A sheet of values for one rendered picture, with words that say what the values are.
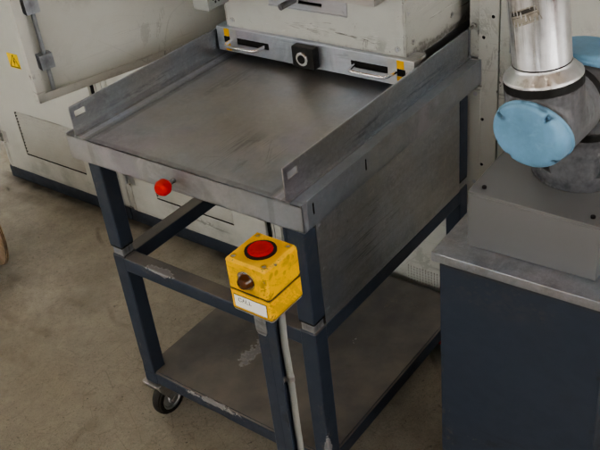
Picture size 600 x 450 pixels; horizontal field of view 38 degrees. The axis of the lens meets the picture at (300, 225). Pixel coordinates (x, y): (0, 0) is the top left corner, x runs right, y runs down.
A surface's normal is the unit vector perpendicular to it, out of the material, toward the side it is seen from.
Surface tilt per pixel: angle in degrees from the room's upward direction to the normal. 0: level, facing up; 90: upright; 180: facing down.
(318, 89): 0
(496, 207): 90
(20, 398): 0
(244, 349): 0
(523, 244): 90
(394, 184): 90
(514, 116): 99
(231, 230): 90
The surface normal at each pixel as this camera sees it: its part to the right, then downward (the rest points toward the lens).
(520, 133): -0.60, 0.61
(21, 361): -0.10, -0.83
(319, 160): 0.80, 0.26
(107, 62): 0.61, 0.39
